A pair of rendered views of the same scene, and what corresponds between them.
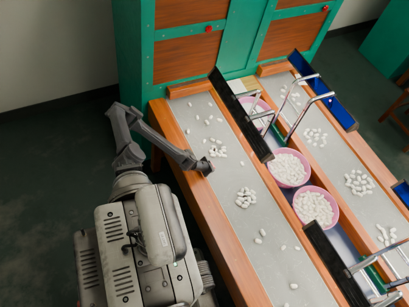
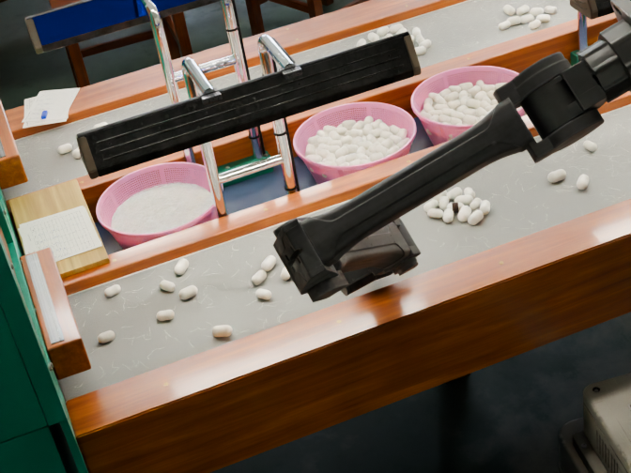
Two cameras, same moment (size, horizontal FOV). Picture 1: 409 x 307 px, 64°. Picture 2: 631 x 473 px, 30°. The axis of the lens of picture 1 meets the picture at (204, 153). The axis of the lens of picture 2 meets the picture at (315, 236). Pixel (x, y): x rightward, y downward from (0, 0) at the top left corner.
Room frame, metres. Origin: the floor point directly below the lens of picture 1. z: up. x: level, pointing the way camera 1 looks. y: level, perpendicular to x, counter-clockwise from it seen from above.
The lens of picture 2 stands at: (0.38, 1.54, 2.06)
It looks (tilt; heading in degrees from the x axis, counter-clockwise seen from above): 35 degrees down; 294
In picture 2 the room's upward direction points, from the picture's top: 10 degrees counter-clockwise
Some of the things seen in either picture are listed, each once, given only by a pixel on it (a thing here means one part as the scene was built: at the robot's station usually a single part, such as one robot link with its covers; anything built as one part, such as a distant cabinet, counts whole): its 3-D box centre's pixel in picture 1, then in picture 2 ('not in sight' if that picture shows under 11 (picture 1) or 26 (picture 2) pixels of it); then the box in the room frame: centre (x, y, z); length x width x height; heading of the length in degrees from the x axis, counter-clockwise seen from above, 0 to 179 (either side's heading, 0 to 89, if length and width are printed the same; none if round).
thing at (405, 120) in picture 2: (286, 170); (357, 151); (1.15, -0.51, 0.72); 0.27 x 0.27 x 0.10
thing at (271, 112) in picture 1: (244, 128); (257, 162); (1.23, -0.18, 0.90); 0.20 x 0.19 x 0.45; 38
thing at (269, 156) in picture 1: (240, 111); (251, 99); (1.19, -0.12, 1.08); 0.62 x 0.08 x 0.07; 38
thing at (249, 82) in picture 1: (237, 88); (56, 230); (1.67, -0.10, 0.77); 0.33 x 0.15 x 0.01; 128
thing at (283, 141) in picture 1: (299, 111); (199, 79); (1.48, -0.50, 0.90); 0.20 x 0.19 x 0.45; 38
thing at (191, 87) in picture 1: (190, 88); (53, 310); (1.49, 0.20, 0.83); 0.30 x 0.06 x 0.07; 128
